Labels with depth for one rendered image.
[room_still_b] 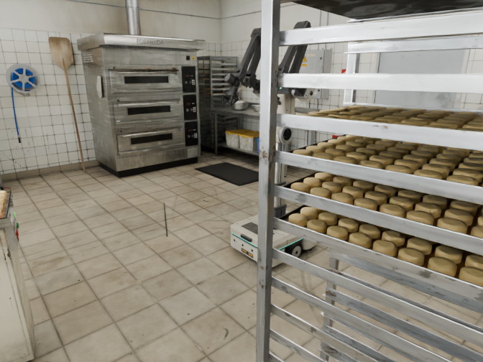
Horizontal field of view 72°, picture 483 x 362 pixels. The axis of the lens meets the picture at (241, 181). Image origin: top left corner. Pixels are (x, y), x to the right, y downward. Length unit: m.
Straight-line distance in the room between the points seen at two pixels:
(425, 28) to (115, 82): 4.70
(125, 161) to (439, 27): 4.94
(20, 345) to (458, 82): 2.13
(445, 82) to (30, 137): 5.71
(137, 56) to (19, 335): 4.03
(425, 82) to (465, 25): 0.10
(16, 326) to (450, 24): 2.09
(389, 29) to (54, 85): 5.57
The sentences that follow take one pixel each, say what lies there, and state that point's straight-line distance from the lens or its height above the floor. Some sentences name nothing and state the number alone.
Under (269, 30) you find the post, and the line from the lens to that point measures 0.79.
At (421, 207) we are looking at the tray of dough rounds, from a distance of 0.82.
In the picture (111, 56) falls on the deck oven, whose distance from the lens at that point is 5.16.
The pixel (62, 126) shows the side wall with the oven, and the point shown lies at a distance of 6.04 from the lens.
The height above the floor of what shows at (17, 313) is 0.39.
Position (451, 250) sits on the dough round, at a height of 1.15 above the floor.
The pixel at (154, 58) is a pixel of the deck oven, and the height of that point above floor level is 1.73.
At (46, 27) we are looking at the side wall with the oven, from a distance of 6.02.
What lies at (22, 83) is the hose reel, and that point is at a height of 1.38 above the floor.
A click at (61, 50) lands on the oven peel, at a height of 1.84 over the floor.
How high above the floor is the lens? 1.52
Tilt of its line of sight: 18 degrees down
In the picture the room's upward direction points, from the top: straight up
